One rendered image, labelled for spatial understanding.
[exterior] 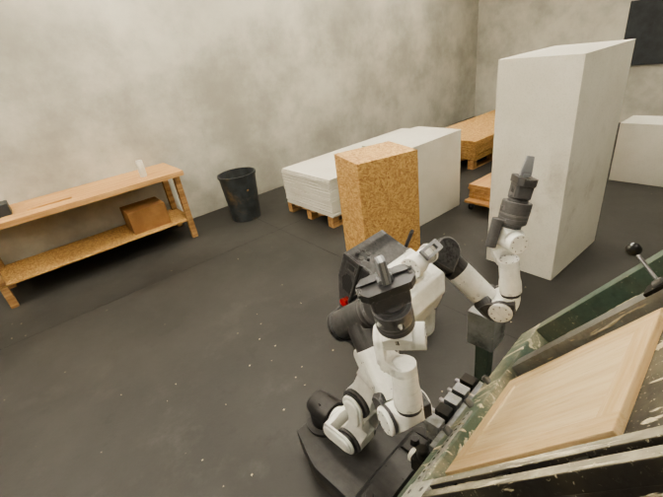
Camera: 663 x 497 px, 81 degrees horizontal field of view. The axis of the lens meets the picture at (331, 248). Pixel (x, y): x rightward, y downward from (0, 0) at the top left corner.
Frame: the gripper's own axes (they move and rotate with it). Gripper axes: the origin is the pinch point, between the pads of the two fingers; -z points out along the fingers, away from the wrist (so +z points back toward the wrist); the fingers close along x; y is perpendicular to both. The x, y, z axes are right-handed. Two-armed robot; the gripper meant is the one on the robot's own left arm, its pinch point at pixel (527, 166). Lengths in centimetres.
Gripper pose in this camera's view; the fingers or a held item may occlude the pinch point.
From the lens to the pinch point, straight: 133.7
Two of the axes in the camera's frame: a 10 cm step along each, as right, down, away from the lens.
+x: -2.0, 3.1, -9.3
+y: -9.7, -1.8, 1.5
